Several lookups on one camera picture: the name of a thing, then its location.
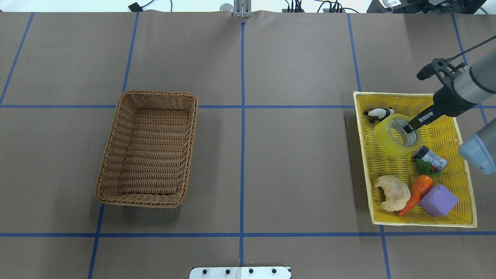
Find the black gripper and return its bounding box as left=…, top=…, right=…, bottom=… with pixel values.
left=403, top=87, right=477, bottom=134

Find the yellow tape roll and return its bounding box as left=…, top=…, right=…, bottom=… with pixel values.
left=373, top=114, right=423, bottom=158

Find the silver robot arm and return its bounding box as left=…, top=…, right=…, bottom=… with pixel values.
left=401, top=50, right=496, bottom=175

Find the yellow plastic basket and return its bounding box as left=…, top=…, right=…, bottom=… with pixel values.
left=353, top=91, right=478, bottom=228

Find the brown wicker basket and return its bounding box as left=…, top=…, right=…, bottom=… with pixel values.
left=95, top=90, right=200, bottom=208

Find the small printed can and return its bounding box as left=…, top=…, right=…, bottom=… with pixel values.
left=412, top=145, right=448, bottom=173

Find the toy panda figure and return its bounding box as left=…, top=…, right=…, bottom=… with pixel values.
left=363, top=107, right=395, bottom=124

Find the orange toy carrot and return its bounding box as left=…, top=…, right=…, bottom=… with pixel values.
left=398, top=175, right=433, bottom=216

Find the purple foam cube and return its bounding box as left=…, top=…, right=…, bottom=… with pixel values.
left=418, top=185, right=459, bottom=217

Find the toy croissant bread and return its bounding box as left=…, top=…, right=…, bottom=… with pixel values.
left=374, top=175, right=411, bottom=212

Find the small black puck device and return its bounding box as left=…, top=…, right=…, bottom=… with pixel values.
left=128, top=2, right=143, bottom=12

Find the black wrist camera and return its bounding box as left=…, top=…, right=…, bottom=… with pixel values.
left=416, top=58, right=469, bottom=84

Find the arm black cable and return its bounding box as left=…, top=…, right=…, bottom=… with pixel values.
left=449, top=35, right=496, bottom=62

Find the aluminium frame post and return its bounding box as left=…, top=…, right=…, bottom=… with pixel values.
left=233, top=0, right=253, bottom=18

